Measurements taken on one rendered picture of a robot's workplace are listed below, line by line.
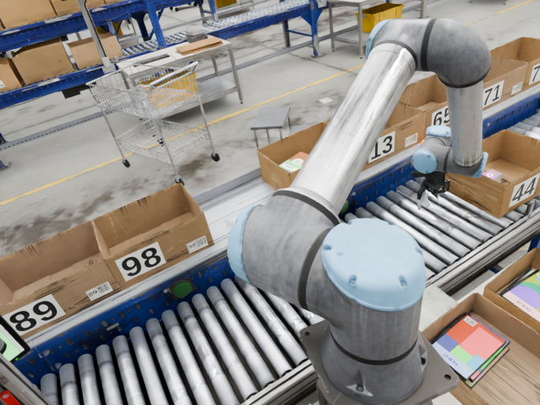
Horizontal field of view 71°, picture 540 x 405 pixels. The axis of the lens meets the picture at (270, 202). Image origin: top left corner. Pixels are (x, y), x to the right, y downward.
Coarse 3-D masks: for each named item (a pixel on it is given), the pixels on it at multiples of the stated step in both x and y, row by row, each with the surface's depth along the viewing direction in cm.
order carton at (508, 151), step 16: (496, 144) 185; (512, 144) 183; (528, 144) 176; (496, 160) 191; (512, 160) 186; (528, 160) 179; (448, 176) 175; (464, 176) 166; (512, 176) 179; (528, 176) 154; (464, 192) 170; (480, 192) 162; (496, 192) 155; (512, 192) 155; (480, 208) 166; (496, 208) 158; (512, 208) 162
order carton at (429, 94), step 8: (424, 80) 215; (432, 80) 218; (408, 88) 212; (416, 88) 215; (424, 88) 218; (432, 88) 221; (440, 88) 217; (408, 96) 215; (416, 96) 218; (424, 96) 221; (432, 96) 224; (440, 96) 219; (408, 104) 218; (416, 104) 221; (424, 104) 224; (432, 104) 222; (440, 104) 187; (424, 112) 184; (432, 112) 186; (424, 120) 186; (424, 128) 189; (424, 136) 192
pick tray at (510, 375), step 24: (456, 312) 121; (480, 312) 124; (504, 312) 115; (432, 336) 120; (504, 336) 118; (528, 336) 111; (504, 360) 112; (528, 360) 111; (480, 384) 108; (504, 384) 107; (528, 384) 106
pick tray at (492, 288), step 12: (528, 252) 131; (516, 264) 129; (528, 264) 136; (504, 276) 128; (516, 276) 135; (492, 288) 127; (504, 288) 131; (492, 300) 123; (504, 300) 118; (516, 312) 116; (528, 324) 114
